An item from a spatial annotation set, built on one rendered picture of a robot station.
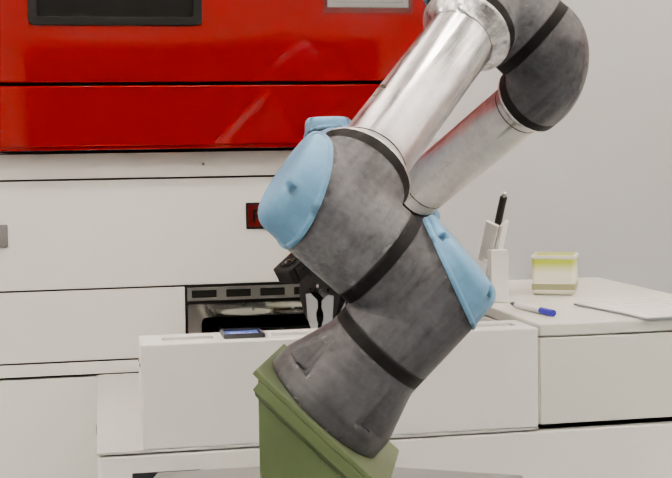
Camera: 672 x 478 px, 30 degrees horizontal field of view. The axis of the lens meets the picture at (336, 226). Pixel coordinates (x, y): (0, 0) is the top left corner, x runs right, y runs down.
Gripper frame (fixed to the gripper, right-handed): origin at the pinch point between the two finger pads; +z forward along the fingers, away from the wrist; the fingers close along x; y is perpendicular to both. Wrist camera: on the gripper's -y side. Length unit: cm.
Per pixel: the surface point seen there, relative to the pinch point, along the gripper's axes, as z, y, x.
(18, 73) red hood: -44, -21, 52
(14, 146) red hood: -32, -22, 53
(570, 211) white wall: -11, 198, 86
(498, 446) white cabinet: 11.7, 1.0, -33.4
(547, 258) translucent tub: -11.4, 37.2, -16.7
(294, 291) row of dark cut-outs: -4.4, 21.5, 28.7
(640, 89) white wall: -49, 218, 73
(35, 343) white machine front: 3, -17, 55
